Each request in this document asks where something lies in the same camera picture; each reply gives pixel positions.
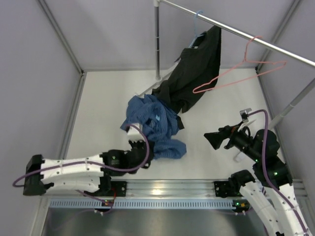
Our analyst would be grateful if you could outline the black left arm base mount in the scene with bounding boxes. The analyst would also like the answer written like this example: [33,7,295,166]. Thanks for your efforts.
[97,181,127,197]

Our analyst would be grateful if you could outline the grey slotted cable duct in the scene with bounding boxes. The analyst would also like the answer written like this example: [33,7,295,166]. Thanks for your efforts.
[49,199,249,210]

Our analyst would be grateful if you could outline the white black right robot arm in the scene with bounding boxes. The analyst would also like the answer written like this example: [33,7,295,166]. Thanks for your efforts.
[204,125,312,236]

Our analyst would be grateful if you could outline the silver rack pole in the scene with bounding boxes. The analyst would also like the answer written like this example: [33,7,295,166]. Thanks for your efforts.
[154,0,161,81]
[268,78,315,130]

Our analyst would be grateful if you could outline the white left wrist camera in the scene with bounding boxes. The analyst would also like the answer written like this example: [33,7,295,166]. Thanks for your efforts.
[126,123,143,142]

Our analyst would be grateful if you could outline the blue checked shirt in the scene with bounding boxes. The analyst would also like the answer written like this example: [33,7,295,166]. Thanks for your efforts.
[121,94,187,159]

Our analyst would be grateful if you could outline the pink wire hanger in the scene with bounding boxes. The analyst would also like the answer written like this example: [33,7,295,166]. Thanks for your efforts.
[192,35,287,94]

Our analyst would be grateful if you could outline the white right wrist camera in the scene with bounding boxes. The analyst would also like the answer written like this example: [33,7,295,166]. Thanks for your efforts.
[238,108,256,131]

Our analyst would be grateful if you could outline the blue wire hanger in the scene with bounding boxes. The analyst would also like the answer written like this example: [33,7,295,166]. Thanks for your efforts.
[189,10,203,48]

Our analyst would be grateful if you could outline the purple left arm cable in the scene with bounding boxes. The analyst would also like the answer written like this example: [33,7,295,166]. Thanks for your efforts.
[12,124,150,214]

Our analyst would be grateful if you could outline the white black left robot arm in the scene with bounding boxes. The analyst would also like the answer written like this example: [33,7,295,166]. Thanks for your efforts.
[23,141,155,196]

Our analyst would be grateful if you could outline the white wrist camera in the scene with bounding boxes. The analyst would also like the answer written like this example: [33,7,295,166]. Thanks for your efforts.
[126,123,143,142]
[238,108,256,131]

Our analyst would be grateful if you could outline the silver clothes rack top bar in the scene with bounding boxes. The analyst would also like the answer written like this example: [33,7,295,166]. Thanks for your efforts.
[159,0,315,68]

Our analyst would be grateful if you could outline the silver right rack pole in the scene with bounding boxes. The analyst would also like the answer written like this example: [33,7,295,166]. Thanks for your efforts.
[268,78,315,130]

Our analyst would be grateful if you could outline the white left rack foot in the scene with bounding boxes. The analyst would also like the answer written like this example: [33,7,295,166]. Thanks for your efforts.
[135,72,172,97]

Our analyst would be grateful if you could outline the silver left rack pole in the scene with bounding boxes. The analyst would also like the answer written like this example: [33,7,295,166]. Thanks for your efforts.
[154,0,161,81]

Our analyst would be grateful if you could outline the black pinstriped shirt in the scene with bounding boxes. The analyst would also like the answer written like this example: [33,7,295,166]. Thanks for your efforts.
[151,25,222,130]

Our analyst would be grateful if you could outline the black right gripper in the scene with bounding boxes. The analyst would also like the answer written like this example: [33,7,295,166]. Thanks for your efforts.
[204,120,262,162]

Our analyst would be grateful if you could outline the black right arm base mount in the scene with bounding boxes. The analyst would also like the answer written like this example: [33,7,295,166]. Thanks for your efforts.
[214,181,242,198]

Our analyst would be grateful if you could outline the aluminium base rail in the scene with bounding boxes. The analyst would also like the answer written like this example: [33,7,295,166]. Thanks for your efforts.
[39,179,308,197]

